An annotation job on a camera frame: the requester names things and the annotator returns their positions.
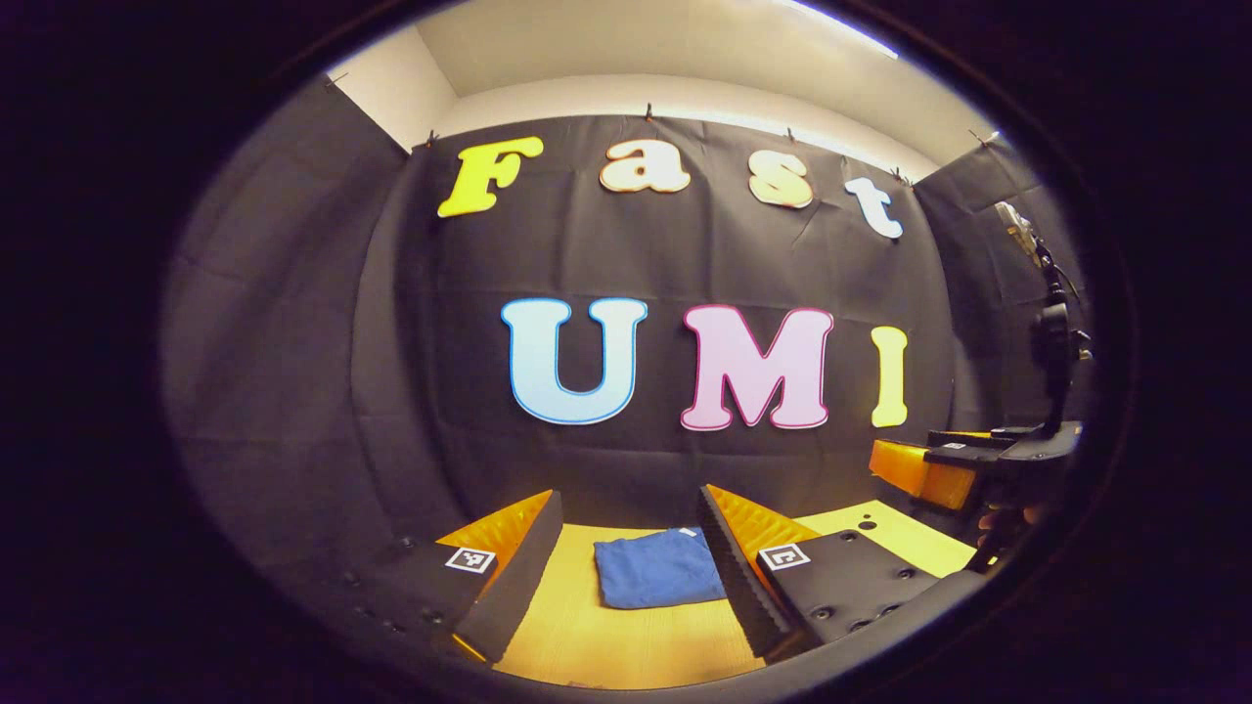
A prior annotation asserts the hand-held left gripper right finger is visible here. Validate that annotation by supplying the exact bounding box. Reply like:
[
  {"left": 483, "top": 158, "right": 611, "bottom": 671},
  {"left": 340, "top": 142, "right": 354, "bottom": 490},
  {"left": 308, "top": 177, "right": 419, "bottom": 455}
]
[{"left": 697, "top": 484, "right": 942, "bottom": 662}]

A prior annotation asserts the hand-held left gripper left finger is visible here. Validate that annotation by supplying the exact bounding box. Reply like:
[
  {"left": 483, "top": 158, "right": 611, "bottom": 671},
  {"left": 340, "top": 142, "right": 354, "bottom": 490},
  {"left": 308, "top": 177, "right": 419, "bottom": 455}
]
[{"left": 318, "top": 489, "right": 566, "bottom": 664}]

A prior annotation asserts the blue jacket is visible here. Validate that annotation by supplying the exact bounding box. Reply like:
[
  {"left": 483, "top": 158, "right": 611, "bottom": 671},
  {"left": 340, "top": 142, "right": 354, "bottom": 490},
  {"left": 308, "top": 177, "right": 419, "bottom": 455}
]
[{"left": 593, "top": 527, "right": 728, "bottom": 611}]

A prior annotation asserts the black backdrop cloth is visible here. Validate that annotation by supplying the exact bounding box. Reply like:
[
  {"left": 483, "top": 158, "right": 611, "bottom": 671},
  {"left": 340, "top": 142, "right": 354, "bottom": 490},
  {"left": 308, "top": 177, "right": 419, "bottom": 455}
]
[{"left": 159, "top": 76, "right": 1092, "bottom": 588}]

